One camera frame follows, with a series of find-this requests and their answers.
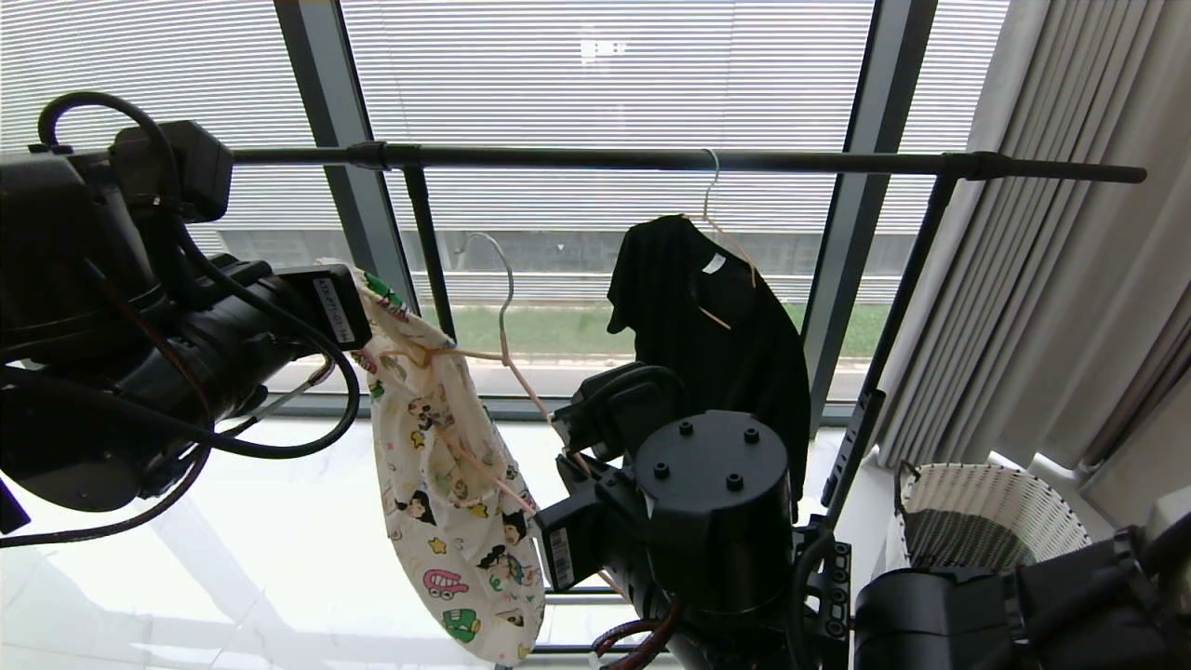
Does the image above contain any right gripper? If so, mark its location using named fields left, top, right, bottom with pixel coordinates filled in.
left=535, top=465, right=652, bottom=596

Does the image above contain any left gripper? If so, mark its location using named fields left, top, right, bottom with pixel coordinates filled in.
left=121, top=265, right=373, bottom=415

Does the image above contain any cream printed garment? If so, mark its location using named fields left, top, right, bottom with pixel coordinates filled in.
left=316, top=259, right=547, bottom=666

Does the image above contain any black garment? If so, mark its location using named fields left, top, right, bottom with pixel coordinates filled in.
left=607, top=216, right=812, bottom=522

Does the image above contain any pink clothes hanger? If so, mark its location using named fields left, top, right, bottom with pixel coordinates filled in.
left=684, top=149, right=759, bottom=331
left=400, top=231, right=634, bottom=596

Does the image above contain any black clothes rack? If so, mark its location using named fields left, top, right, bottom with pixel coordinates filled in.
left=228, top=141, right=1147, bottom=657

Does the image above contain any white laundry basket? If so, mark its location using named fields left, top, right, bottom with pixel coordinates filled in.
left=893, top=462, right=1091, bottom=573

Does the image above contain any window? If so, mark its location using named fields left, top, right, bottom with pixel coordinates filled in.
left=0, top=0, right=1010, bottom=434

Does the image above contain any beige curtain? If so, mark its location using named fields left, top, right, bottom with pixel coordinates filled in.
left=875, top=0, right=1191, bottom=476

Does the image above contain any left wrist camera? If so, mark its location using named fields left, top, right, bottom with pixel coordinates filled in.
left=110, top=121, right=234, bottom=224

